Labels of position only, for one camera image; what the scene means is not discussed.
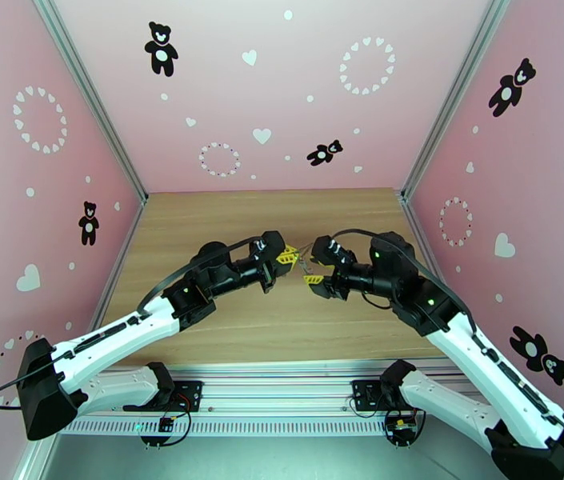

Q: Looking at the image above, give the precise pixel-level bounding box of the white slotted cable duct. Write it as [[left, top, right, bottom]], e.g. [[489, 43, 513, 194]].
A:
[[61, 418, 488, 438]]

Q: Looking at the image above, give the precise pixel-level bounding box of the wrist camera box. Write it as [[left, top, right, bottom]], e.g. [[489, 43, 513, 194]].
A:
[[310, 234, 354, 269], [247, 230, 288, 265]]

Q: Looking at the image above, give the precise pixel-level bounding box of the aluminium mounting beam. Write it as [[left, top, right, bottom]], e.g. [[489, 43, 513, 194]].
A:
[[83, 363, 468, 420]]

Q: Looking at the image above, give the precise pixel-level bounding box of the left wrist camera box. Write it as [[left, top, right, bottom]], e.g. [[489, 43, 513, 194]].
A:
[[247, 230, 288, 265]]

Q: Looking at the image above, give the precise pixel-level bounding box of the aluminium corner post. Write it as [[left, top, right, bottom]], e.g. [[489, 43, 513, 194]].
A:
[[29, 0, 149, 201], [400, 0, 513, 201]]

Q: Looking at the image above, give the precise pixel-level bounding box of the thin black gripper wire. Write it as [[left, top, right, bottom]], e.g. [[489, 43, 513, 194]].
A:
[[360, 291, 394, 310]]

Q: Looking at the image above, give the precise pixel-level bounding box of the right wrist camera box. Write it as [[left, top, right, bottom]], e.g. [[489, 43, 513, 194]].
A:
[[310, 234, 354, 269]]

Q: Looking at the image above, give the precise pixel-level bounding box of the small wired circuit board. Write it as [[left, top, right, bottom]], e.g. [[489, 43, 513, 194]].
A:
[[138, 410, 194, 450], [383, 408, 429, 450]]

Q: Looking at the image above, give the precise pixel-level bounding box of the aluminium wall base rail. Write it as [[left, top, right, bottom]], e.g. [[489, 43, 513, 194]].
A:
[[400, 193, 442, 280], [90, 195, 149, 329]]

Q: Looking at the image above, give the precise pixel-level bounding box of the aluminium frame post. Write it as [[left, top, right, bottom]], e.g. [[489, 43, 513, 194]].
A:
[[11, 435, 60, 480]]

